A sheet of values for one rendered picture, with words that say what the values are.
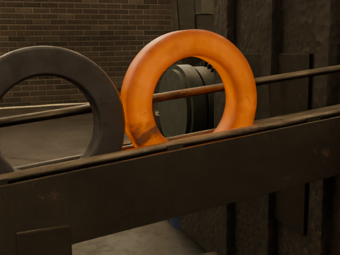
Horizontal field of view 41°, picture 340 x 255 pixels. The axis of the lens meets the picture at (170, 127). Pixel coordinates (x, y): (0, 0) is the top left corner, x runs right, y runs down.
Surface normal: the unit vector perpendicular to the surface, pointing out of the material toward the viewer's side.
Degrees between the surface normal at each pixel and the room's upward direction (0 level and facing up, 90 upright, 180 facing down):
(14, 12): 90
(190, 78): 45
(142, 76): 90
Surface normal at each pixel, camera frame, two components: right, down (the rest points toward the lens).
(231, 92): -0.90, 0.26
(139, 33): 0.37, 0.15
